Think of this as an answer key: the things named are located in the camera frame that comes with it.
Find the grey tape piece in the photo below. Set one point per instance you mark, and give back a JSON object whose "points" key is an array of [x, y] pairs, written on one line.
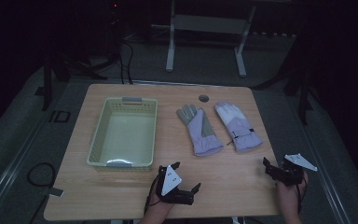
{"points": [[56, 192]]}

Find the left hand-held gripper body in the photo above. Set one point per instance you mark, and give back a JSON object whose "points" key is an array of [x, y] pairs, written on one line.
{"points": [[171, 183]]}

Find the pale green plastic basket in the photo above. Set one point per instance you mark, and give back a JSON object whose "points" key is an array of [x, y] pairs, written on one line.
{"points": [[127, 138]]}

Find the lilac glove grey palm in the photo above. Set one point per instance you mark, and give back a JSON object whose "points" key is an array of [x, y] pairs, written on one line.
{"points": [[202, 137]]}

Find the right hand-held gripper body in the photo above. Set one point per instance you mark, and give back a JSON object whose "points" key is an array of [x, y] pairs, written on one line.
{"points": [[292, 171]]}

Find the black metal stand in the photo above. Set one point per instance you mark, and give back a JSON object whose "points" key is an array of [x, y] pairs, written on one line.
{"points": [[47, 84], [304, 93]]}

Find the person's left hand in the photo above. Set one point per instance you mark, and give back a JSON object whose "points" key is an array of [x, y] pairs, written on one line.
{"points": [[160, 207]]}

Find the person's right hand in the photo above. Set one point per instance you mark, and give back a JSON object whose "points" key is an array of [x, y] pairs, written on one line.
{"points": [[289, 194]]}

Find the lilac glove white fingers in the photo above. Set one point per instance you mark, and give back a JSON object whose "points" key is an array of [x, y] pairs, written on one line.
{"points": [[239, 127]]}

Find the white metal desk frame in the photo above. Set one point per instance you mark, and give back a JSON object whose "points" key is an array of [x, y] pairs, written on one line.
{"points": [[209, 24]]}

